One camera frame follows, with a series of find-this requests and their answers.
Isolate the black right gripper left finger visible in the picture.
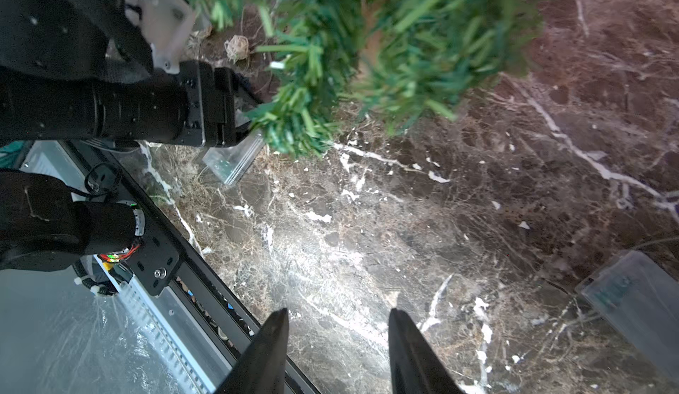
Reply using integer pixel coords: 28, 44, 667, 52
215, 308, 289, 393

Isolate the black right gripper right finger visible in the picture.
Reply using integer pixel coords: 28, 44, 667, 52
388, 308, 463, 394

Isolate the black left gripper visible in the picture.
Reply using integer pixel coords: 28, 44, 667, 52
177, 61, 263, 147

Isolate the small green christmas tree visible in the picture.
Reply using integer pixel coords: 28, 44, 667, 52
188, 0, 541, 156

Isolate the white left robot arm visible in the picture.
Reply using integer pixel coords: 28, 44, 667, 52
1, 0, 260, 272

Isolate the white ventilation grille strip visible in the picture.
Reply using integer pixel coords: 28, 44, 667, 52
95, 256, 214, 393

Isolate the clear plastic box right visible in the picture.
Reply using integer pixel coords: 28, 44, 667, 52
576, 250, 678, 383

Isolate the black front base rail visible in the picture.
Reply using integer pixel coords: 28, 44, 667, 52
57, 138, 319, 394

